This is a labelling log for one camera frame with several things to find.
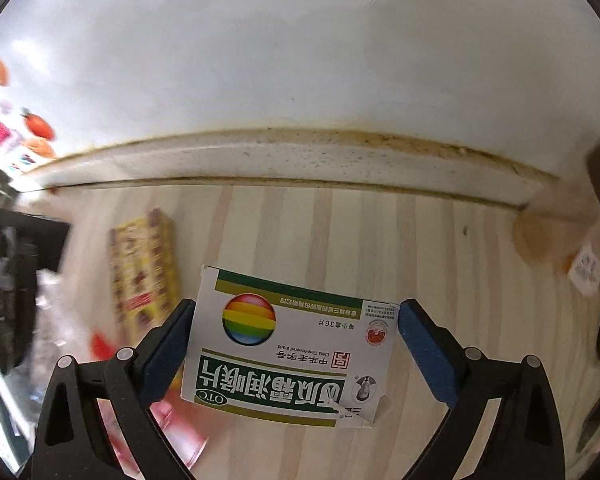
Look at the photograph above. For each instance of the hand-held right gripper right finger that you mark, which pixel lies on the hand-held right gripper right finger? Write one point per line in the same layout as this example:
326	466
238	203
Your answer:
430	355

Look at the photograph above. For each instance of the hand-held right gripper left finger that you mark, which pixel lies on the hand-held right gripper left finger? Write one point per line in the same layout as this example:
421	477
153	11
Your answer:
165	355

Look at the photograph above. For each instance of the white and green medicine box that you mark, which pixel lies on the white and green medicine box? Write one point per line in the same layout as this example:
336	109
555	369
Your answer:
290	355

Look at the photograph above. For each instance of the yellow box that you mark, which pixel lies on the yellow box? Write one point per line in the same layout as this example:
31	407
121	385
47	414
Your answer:
142	270

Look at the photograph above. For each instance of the clear labelled plastic bag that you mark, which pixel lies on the clear labelled plastic bag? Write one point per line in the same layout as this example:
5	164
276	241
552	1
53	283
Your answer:
70	320

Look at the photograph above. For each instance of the wood pattern counter mat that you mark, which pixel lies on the wood pattern counter mat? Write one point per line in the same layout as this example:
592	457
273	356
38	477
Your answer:
360	240

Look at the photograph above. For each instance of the clear jar with brown lid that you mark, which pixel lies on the clear jar with brown lid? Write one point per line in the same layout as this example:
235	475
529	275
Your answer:
555	225

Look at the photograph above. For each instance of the black glass gas stove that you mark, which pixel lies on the black glass gas stove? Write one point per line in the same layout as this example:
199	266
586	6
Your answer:
10	260

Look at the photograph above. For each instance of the orange fruit wall sticker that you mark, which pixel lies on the orange fruit wall sticker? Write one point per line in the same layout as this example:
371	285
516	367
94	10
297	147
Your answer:
37	127

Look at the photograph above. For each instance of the colourful lettering wall sticker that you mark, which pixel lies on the colourful lettering wall sticker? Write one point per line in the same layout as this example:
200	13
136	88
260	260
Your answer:
0	132

